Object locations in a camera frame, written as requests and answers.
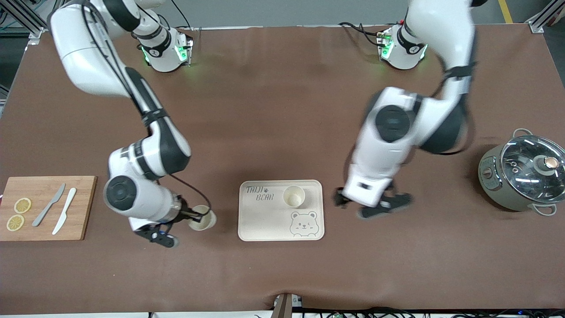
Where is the white plastic cup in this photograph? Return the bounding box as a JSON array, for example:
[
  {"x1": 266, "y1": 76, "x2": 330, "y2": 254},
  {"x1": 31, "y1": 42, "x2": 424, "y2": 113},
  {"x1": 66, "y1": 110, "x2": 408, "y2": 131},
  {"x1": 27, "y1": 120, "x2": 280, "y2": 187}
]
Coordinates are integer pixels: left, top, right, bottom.
[
  {"x1": 188, "y1": 204, "x2": 218, "y2": 231},
  {"x1": 282, "y1": 185, "x2": 306, "y2": 209}
]

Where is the cream tray with bear print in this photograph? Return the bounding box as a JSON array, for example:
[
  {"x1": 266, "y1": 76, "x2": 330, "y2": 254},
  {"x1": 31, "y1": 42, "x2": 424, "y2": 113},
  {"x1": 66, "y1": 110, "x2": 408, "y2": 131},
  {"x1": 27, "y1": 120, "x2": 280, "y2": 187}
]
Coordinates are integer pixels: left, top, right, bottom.
[{"x1": 238, "y1": 180, "x2": 325, "y2": 242}]

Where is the green electric cooking pot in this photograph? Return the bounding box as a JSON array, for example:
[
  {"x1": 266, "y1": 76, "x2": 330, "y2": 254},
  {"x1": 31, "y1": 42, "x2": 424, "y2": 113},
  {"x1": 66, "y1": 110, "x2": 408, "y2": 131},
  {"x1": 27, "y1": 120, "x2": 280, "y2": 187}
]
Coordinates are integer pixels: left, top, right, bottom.
[{"x1": 478, "y1": 128, "x2": 565, "y2": 217}]

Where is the bamboo cutting board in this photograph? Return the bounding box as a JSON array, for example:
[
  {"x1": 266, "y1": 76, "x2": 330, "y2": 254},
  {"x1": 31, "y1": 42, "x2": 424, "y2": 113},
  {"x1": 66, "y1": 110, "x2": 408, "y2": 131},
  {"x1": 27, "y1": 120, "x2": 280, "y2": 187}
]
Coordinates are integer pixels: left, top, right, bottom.
[{"x1": 0, "y1": 176, "x2": 97, "y2": 241}]

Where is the white plastic knife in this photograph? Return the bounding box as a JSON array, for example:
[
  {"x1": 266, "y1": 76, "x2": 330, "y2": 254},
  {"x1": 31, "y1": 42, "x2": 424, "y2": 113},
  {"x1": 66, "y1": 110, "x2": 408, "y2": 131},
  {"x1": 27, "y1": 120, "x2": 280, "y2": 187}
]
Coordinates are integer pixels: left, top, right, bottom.
[{"x1": 52, "y1": 188, "x2": 77, "y2": 235}]

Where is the glass pot lid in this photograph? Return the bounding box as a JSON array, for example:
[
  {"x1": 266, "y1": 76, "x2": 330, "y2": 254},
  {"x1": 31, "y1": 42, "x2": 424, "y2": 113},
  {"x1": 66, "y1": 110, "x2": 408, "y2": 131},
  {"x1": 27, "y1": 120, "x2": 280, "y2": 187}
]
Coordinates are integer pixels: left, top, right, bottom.
[{"x1": 500, "y1": 135, "x2": 565, "y2": 204}]

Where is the grey plastic knife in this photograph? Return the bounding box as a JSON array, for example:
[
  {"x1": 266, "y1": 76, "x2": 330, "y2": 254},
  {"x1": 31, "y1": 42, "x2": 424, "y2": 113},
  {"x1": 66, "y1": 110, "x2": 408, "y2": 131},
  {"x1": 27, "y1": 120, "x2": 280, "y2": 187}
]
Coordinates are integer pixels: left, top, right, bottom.
[{"x1": 32, "y1": 183, "x2": 66, "y2": 227}]

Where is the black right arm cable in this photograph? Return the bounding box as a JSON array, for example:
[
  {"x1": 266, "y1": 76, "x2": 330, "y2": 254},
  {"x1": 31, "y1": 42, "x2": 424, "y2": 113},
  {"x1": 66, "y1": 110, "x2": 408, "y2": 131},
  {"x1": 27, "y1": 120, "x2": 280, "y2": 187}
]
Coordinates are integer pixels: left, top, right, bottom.
[{"x1": 82, "y1": 0, "x2": 212, "y2": 216}]

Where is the black base cable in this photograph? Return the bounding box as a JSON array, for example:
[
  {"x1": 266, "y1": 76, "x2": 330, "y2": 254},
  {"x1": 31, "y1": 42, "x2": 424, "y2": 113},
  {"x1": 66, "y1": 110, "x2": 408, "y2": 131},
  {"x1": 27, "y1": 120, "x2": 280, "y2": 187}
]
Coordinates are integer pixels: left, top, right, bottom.
[{"x1": 338, "y1": 21, "x2": 385, "y2": 44}]

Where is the aluminium frame profile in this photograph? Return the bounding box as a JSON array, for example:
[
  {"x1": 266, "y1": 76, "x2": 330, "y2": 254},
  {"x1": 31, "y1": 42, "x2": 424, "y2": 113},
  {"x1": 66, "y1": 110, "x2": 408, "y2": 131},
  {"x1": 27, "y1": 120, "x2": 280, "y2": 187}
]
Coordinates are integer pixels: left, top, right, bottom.
[
  {"x1": 0, "y1": 0, "x2": 47, "y2": 45},
  {"x1": 525, "y1": 0, "x2": 565, "y2": 34}
]

